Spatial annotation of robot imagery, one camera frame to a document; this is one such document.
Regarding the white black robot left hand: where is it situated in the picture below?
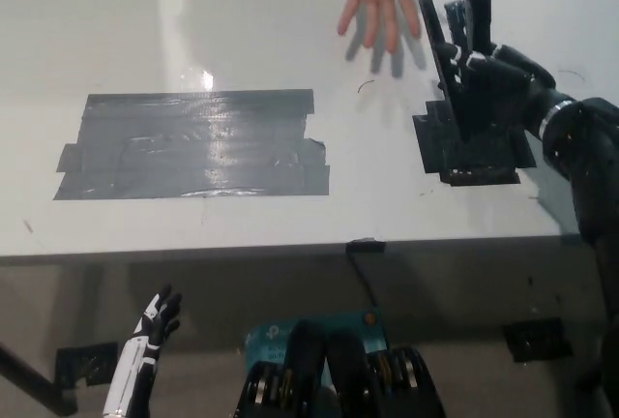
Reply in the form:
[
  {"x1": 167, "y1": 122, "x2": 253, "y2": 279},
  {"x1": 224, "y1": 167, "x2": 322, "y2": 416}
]
[{"x1": 103, "y1": 284, "x2": 184, "y2": 414}]

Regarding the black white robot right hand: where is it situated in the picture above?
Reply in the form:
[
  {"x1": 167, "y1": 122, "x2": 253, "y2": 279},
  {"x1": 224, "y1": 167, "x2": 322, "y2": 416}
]
[{"x1": 432, "y1": 40, "x2": 579, "y2": 144}]

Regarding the black stapler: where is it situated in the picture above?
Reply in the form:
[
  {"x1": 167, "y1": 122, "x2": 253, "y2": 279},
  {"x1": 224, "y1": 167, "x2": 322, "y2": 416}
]
[{"x1": 418, "y1": 0, "x2": 495, "y2": 144}]

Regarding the black desk leg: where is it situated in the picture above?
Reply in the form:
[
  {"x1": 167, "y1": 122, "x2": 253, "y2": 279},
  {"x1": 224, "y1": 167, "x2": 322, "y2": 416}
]
[{"x1": 0, "y1": 340, "x2": 80, "y2": 415}]

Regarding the black teal robot torso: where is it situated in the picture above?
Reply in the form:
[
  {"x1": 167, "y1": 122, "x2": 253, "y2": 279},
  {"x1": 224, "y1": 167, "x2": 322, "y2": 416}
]
[{"x1": 234, "y1": 309, "x2": 446, "y2": 418}]

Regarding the black tape square patch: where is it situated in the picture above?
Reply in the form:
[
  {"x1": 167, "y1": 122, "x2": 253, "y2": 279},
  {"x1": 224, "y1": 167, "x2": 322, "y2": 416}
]
[{"x1": 411, "y1": 98, "x2": 537, "y2": 188}]

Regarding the grey duct tape patch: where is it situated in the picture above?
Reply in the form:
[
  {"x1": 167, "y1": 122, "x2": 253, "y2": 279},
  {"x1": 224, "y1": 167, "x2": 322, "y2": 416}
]
[{"x1": 51, "y1": 89, "x2": 331, "y2": 201}]

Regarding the thin black cable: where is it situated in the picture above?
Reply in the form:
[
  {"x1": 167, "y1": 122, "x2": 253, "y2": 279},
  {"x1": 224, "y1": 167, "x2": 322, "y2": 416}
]
[{"x1": 345, "y1": 249, "x2": 381, "y2": 313}]

